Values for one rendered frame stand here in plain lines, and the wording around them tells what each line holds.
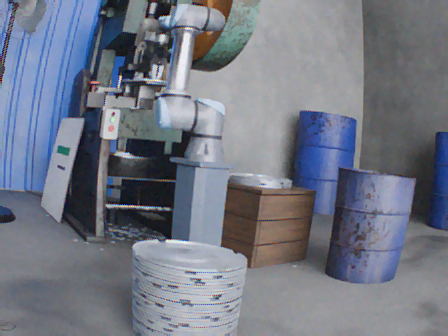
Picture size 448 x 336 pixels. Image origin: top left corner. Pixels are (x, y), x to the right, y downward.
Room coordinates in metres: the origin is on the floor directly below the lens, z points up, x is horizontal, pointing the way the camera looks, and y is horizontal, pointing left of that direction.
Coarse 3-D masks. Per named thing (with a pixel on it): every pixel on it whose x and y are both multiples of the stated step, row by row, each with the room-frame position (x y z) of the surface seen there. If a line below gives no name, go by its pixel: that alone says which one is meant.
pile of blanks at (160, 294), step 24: (144, 264) 1.06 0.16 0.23; (144, 288) 1.07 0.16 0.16; (168, 288) 1.02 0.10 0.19; (192, 288) 1.02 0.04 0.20; (216, 288) 1.04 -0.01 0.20; (240, 288) 1.11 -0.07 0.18; (144, 312) 1.05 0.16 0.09; (168, 312) 1.03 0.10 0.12; (192, 312) 1.03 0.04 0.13; (216, 312) 1.05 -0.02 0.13
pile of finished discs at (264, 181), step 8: (232, 176) 2.32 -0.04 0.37; (240, 176) 2.17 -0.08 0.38; (248, 176) 2.27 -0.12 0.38; (256, 176) 2.28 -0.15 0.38; (264, 176) 2.42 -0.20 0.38; (248, 184) 2.15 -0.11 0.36; (256, 184) 2.14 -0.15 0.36; (264, 184) 2.17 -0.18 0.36; (272, 184) 2.21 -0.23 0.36; (280, 184) 2.16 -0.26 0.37; (288, 184) 2.20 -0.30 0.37
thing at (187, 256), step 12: (156, 240) 1.27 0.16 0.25; (168, 240) 1.29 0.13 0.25; (144, 252) 1.12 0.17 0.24; (156, 252) 1.15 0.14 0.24; (168, 252) 1.14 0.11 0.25; (180, 252) 1.16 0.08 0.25; (192, 252) 1.18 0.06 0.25; (204, 252) 1.20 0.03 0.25; (216, 252) 1.24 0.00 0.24; (228, 252) 1.25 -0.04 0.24; (168, 264) 1.05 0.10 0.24; (180, 264) 1.06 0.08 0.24; (192, 264) 1.08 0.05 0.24; (204, 264) 1.09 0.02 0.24; (216, 264) 1.11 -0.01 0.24; (228, 264) 1.12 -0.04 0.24; (240, 264) 1.13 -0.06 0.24
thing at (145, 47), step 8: (144, 24) 2.37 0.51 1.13; (152, 24) 2.40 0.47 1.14; (144, 32) 2.38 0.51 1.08; (152, 32) 2.41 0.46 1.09; (144, 40) 2.39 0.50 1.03; (152, 40) 2.41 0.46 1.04; (136, 48) 2.37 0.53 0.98; (144, 48) 2.38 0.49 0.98; (152, 48) 2.42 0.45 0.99; (128, 56) 2.44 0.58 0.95; (136, 56) 2.37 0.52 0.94; (144, 56) 2.35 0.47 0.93; (144, 64) 2.40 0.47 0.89
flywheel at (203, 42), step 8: (192, 0) 2.84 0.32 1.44; (200, 0) 2.68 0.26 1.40; (208, 0) 2.62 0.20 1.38; (216, 0) 2.59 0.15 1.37; (224, 0) 2.51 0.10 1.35; (232, 0) 2.38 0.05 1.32; (216, 8) 2.58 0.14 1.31; (224, 8) 2.50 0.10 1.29; (224, 16) 2.43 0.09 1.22; (208, 32) 2.65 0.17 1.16; (216, 32) 2.55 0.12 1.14; (200, 40) 2.68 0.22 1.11; (208, 40) 2.61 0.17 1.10; (216, 40) 2.47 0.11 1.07; (200, 48) 2.60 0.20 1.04; (208, 48) 2.53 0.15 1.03; (192, 56) 2.66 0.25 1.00; (200, 56) 2.59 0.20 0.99
